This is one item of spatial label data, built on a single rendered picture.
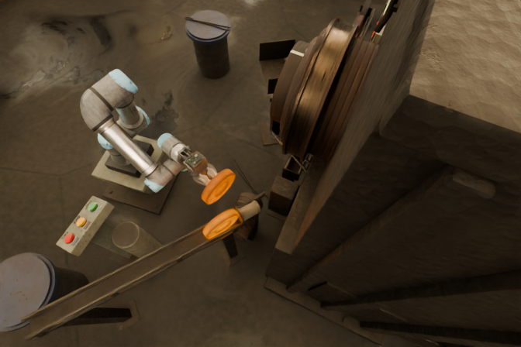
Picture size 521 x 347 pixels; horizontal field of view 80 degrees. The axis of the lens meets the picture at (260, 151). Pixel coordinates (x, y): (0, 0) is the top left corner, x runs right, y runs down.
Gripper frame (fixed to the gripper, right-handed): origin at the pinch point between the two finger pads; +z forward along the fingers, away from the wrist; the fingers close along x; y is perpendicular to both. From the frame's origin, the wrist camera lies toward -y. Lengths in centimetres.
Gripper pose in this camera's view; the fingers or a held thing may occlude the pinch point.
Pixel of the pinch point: (218, 184)
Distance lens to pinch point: 118.5
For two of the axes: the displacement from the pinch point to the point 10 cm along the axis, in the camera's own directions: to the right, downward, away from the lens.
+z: 7.2, 4.6, -5.2
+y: -1.6, -6.1, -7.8
